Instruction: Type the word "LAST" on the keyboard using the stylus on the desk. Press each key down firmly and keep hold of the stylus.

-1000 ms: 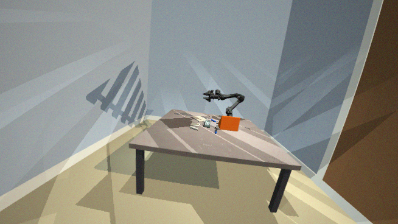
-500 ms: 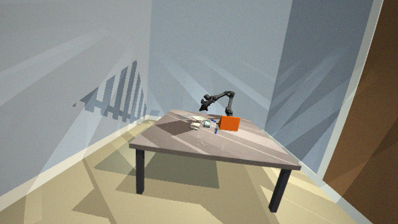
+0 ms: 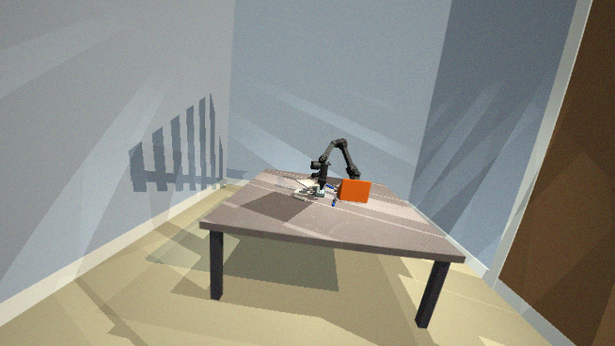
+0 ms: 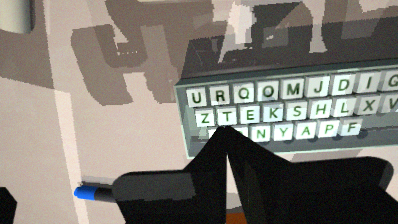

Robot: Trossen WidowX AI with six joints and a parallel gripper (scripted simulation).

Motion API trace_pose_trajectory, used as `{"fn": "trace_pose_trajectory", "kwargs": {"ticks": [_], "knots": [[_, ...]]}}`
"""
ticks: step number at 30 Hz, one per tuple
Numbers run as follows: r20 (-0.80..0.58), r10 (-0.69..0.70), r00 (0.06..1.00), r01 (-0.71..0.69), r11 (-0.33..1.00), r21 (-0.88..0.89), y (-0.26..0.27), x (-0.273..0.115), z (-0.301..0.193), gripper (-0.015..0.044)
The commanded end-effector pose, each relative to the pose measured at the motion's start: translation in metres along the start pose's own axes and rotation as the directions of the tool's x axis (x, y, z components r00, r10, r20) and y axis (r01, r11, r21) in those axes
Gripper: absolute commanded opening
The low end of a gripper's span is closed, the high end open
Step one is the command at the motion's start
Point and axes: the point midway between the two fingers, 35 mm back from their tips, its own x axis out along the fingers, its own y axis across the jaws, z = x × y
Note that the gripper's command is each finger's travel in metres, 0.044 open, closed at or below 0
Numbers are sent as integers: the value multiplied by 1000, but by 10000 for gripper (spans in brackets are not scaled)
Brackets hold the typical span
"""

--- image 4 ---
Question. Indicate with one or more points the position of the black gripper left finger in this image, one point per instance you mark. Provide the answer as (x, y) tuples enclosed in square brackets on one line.
[(201, 187)]

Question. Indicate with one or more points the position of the grey keyboard with white letter keys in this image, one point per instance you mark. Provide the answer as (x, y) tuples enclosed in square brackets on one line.
[(303, 109)]

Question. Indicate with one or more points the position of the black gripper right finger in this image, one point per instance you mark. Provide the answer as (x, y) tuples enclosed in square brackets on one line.
[(265, 182)]

